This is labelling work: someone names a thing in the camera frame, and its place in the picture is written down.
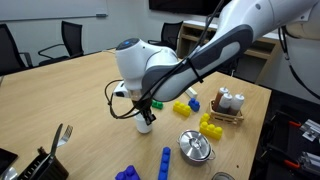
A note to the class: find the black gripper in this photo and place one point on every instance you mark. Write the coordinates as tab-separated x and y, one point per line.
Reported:
145	107

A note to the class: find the white mug cup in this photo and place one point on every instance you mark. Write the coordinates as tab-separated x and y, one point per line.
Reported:
141	125

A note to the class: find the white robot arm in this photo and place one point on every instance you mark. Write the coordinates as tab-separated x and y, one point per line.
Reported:
155	73

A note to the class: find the green toy block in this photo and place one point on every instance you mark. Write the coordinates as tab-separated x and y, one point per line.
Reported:
157	104

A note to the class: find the small blue toy block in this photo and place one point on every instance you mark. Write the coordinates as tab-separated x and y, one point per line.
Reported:
194	104

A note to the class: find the white power strip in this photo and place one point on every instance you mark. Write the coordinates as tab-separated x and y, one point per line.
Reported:
191	92

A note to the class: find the steel pot with lid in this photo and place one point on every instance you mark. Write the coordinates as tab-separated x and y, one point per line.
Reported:
195	148

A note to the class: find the long blue toy block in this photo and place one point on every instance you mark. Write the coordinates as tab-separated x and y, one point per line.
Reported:
164	164

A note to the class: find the purple-blue toy block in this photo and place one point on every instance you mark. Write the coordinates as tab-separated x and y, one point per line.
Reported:
129	173

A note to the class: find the large yellow toy block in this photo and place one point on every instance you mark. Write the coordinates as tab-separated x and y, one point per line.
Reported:
208	129

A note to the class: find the wooden crate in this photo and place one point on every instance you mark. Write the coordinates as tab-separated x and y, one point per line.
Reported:
231	119

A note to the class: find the middle white sauce bottle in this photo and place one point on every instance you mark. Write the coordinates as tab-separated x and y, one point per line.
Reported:
224	103

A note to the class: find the white sauce bottle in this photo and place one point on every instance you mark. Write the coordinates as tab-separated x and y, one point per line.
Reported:
224	103
236	104

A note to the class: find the brown sauce bottle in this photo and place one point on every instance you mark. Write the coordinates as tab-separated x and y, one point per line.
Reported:
218	97

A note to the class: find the black office chair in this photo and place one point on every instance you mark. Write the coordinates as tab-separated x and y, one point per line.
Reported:
169	35
11	60
72	41
229	68

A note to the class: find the silver fork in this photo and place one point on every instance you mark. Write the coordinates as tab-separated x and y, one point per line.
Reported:
66	136

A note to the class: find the right white sauce bottle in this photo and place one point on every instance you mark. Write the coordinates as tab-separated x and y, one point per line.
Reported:
236	104

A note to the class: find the round metal can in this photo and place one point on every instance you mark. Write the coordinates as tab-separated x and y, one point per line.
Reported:
222	176

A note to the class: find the black office chair right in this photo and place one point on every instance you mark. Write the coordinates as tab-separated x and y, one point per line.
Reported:
229	68

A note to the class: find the whiteboard eraser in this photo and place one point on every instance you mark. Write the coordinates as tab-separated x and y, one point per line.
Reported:
101	15

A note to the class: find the white wooden shelf unit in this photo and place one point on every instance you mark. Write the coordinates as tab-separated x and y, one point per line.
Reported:
266	48

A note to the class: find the black utensil holder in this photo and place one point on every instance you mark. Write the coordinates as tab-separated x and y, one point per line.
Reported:
43	168

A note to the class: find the black tablet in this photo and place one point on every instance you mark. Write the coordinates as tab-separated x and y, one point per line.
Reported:
7	158

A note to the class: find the black office chair far left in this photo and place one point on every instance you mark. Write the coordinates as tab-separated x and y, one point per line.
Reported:
11	60

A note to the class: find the whiteboard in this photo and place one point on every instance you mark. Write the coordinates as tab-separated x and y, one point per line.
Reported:
15	10

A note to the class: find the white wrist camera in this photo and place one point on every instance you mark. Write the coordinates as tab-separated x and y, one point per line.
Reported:
120	90

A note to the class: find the black wall monitor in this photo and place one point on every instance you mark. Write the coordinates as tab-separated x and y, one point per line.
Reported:
190	7

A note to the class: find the red-handled clamp upper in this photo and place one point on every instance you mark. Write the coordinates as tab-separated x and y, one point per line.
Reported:
283	122

